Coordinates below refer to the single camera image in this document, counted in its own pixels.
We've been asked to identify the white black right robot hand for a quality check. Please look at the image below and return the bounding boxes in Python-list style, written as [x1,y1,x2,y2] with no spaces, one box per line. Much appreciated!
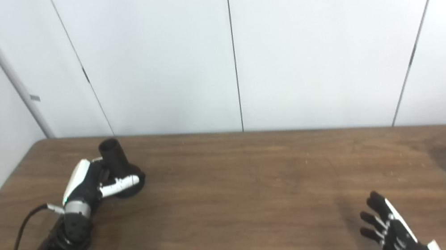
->
[354,182,442,250]

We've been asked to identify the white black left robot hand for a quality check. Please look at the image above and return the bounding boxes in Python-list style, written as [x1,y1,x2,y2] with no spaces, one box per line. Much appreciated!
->
[56,150,144,215]

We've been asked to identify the black flared nozzle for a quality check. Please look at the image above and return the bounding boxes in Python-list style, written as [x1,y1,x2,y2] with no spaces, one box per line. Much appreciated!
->
[97,134,148,202]

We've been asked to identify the grey wall corner pole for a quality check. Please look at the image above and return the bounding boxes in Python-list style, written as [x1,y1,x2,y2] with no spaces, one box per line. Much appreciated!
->
[0,0,57,148]

